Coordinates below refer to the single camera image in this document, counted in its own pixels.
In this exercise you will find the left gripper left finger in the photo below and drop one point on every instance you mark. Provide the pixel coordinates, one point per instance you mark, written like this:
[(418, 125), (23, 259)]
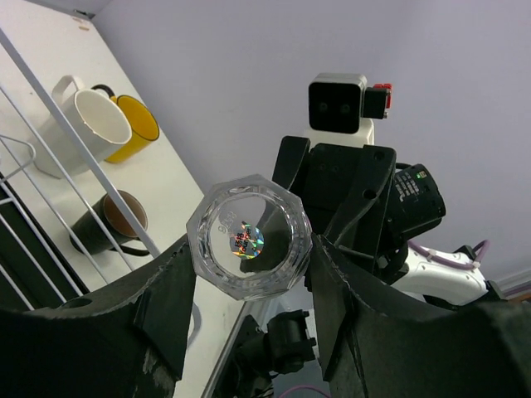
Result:
[(126, 339)]

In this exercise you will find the clear drinking glass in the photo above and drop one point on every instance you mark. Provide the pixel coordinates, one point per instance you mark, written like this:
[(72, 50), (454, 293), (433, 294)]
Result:
[(250, 238)]

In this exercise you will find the white wire dish rack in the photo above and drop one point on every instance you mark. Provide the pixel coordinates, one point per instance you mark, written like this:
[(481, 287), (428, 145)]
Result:
[(65, 228)]

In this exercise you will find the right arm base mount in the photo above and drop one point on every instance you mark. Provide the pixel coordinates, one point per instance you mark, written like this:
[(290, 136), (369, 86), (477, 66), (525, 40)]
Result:
[(283, 348)]

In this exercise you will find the black drip tray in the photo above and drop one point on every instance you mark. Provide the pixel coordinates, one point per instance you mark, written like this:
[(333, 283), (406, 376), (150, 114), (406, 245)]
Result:
[(34, 273)]

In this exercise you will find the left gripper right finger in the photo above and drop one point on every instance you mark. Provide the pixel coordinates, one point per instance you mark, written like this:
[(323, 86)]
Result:
[(375, 341)]

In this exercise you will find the black tumbler cup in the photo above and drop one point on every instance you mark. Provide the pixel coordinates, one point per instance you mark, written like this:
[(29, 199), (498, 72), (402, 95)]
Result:
[(94, 239)]

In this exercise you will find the yellow mug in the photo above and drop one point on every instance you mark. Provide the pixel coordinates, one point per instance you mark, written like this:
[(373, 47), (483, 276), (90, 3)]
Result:
[(144, 127)]

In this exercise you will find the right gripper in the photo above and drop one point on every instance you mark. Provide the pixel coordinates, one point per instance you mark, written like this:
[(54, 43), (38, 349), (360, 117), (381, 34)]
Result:
[(361, 200)]

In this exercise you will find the white faceted mug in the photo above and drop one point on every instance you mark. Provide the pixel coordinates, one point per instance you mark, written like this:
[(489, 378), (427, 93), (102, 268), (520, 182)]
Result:
[(98, 121)]

